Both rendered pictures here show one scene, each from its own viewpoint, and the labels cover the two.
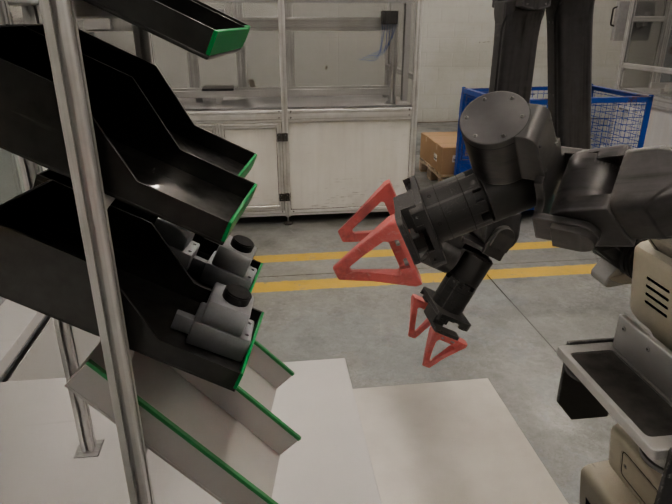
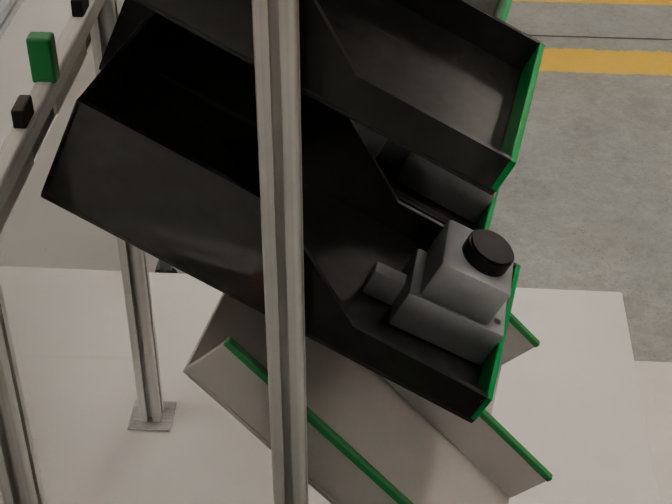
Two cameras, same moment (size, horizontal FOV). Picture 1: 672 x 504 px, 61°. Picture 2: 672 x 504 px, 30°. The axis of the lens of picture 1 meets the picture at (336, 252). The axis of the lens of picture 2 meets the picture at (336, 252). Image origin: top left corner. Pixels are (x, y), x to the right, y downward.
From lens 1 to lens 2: 0.19 m
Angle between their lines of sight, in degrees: 17
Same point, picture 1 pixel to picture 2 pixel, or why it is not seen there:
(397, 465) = not seen: outside the picture
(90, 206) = (278, 120)
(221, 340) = (452, 327)
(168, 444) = (343, 482)
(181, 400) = (354, 396)
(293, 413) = (517, 396)
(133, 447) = (294, 488)
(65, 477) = (118, 462)
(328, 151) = not seen: outside the picture
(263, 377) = not seen: hidden behind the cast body
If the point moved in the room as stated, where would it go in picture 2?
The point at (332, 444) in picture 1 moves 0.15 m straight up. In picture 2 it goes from (590, 468) to (611, 344)
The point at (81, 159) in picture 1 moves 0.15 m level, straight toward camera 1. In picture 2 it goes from (274, 45) to (351, 227)
